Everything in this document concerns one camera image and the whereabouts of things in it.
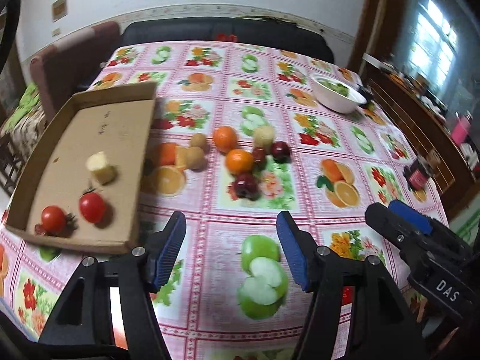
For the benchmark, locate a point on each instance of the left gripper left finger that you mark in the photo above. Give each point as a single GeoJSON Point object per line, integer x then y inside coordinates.
{"type": "Point", "coordinates": [80, 325]}

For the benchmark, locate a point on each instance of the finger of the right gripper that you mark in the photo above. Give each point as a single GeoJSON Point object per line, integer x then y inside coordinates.
{"type": "Point", "coordinates": [407, 238]}
{"type": "Point", "coordinates": [415, 218]}

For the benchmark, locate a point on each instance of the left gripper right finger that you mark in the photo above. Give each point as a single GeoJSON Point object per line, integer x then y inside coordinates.
{"type": "Point", "coordinates": [381, 325]}

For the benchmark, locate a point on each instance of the large dark red plum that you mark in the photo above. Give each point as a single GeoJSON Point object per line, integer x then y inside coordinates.
{"type": "Point", "coordinates": [245, 186]}

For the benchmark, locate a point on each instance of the dark red jujube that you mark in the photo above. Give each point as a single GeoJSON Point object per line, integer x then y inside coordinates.
{"type": "Point", "coordinates": [259, 157]}

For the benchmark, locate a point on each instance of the large brown kiwi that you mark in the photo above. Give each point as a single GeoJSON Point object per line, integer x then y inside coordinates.
{"type": "Point", "coordinates": [195, 158]}

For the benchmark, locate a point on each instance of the orange mandarin with leaf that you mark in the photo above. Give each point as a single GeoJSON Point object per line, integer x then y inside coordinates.
{"type": "Point", "coordinates": [239, 161]}

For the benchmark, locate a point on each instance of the dark red jar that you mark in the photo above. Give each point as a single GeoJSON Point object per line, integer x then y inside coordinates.
{"type": "Point", "coordinates": [418, 173]}

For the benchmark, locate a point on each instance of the wooden sideboard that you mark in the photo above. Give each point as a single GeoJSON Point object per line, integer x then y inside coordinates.
{"type": "Point", "coordinates": [455, 182]}

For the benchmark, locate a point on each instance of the pink cup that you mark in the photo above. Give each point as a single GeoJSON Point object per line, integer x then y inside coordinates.
{"type": "Point", "coordinates": [461, 128]}

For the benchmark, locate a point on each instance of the red tomato with stem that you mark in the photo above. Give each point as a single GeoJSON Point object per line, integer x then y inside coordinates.
{"type": "Point", "coordinates": [92, 207]}

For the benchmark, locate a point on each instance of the red jujube in tray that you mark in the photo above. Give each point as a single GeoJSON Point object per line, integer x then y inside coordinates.
{"type": "Point", "coordinates": [39, 230]}

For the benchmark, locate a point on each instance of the cardboard tray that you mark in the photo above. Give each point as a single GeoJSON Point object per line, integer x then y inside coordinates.
{"type": "Point", "coordinates": [114, 120]}

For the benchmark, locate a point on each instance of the yellow sugarcane chunk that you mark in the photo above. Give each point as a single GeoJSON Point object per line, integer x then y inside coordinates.
{"type": "Point", "coordinates": [100, 168]}

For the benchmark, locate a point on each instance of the white bowl with greens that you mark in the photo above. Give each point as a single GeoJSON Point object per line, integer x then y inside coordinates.
{"type": "Point", "coordinates": [336, 95]}

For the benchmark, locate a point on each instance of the window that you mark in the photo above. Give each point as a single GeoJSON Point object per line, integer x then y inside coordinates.
{"type": "Point", "coordinates": [433, 49]}

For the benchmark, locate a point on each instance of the floral plastic tablecloth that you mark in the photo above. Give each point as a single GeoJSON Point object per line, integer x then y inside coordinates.
{"type": "Point", "coordinates": [230, 294]}

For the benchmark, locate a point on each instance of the green patterned blanket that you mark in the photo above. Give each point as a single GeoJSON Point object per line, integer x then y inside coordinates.
{"type": "Point", "coordinates": [27, 123]}

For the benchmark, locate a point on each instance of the black leather sofa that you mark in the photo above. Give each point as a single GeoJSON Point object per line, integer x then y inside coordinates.
{"type": "Point", "coordinates": [261, 31]}

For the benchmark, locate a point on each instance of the maroon armchair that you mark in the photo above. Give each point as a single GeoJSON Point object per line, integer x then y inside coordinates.
{"type": "Point", "coordinates": [59, 68]}

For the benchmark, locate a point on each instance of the red object on sofa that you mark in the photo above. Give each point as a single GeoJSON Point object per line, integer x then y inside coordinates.
{"type": "Point", "coordinates": [227, 37]}

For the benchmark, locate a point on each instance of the small wall plaque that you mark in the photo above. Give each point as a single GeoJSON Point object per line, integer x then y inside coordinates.
{"type": "Point", "coordinates": [59, 10]}

